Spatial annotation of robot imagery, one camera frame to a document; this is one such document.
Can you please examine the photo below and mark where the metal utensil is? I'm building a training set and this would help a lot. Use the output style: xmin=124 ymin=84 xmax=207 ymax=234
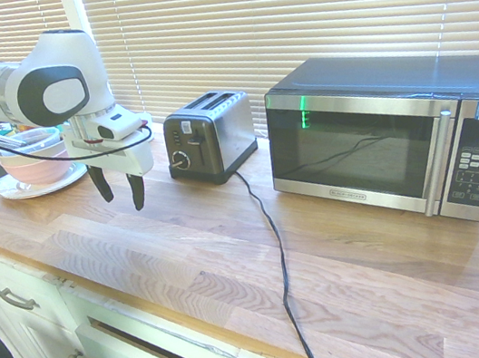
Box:
xmin=0 ymin=123 xmax=29 ymax=152

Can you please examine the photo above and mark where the pink bowl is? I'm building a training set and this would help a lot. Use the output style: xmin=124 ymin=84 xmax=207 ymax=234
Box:
xmin=0 ymin=147 xmax=80 ymax=193

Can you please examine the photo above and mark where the metal cabinet handle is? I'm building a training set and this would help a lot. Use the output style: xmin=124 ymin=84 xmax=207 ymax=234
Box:
xmin=0 ymin=282 xmax=42 ymax=316

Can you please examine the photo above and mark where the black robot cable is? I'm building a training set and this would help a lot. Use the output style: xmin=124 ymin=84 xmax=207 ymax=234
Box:
xmin=0 ymin=84 xmax=156 ymax=174

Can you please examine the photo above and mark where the white bowl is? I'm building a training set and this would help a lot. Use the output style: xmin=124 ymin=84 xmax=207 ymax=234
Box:
xmin=0 ymin=135 xmax=69 ymax=170

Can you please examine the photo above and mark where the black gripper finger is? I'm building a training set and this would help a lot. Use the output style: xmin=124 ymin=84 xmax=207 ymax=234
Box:
xmin=86 ymin=160 xmax=116 ymax=206
xmin=124 ymin=170 xmax=150 ymax=213

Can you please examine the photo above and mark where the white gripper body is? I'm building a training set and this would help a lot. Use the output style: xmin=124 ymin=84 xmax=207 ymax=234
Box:
xmin=61 ymin=114 xmax=159 ymax=189

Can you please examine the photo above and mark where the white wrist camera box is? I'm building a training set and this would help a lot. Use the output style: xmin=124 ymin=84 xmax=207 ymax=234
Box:
xmin=93 ymin=106 xmax=147 ymax=146

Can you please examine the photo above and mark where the wide beige window blind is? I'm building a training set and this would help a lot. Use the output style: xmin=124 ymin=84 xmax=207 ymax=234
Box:
xmin=79 ymin=0 xmax=479 ymax=142

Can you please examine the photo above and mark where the clear glass bowl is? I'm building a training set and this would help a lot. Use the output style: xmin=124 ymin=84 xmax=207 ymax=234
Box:
xmin=17 ymin=123 xmax=65 ymax=154

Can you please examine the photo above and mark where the stainless steel black microwave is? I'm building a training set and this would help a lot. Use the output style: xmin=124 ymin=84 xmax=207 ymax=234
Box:
xmin=253 ymin=29 xmax=479 ymax=256

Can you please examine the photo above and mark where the black toaster power cord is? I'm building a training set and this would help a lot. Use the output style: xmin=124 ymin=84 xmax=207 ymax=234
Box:
xmin=231 ymin=160 xmax=325 ymax=358

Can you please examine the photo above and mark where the stainless steel two-slot toaster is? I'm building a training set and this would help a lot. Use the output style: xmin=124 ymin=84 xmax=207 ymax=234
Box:
xmin=157 ymin=84 xmax=265 ymax=194

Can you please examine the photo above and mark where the white plate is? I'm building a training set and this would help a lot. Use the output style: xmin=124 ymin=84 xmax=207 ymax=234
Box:
xmin=0 ymin=159 xmax=92 ymax=204

